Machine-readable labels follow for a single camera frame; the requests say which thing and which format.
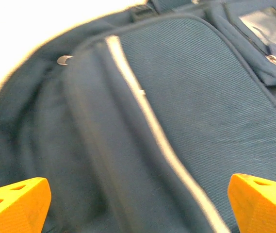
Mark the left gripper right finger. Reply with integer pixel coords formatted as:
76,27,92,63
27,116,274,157
227,172,276,233

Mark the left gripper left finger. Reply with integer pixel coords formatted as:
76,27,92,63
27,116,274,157
0,177,52,233

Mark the navy blue backpack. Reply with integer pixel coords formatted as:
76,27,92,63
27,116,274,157
0,0,276,233

